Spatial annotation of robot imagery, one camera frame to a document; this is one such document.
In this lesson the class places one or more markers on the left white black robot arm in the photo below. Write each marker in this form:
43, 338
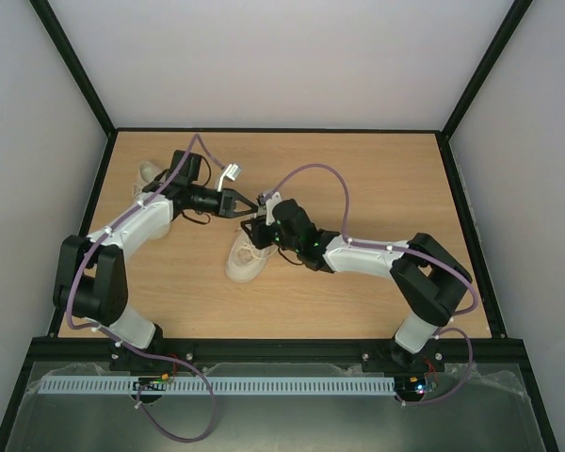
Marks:
91, 282

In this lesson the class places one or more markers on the white lace sneaker tied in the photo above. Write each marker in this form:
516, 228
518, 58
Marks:
154, 215

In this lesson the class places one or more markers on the black aluminium frame rail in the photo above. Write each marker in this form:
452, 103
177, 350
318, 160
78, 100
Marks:
341, 351

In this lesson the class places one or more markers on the white lace sneaker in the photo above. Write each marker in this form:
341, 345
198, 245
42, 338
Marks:
245, 262
154, 215

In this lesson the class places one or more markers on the controller board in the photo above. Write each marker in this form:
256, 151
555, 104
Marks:
416, 385
154, 383

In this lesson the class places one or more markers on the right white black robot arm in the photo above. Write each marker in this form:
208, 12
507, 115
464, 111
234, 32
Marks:
430, 279

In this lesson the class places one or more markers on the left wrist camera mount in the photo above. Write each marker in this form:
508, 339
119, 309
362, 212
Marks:
229, 173

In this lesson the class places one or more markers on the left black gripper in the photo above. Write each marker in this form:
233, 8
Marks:
227, 207

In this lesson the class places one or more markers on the light blue slotted cable duct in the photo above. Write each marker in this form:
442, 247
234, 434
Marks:
224, 386

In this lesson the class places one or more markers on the right controller board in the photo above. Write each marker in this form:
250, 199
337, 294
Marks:
416, 385

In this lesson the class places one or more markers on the left controller board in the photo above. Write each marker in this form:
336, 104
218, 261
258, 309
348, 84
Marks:
154, 383

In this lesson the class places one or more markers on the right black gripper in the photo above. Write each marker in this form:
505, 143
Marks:
256, 231

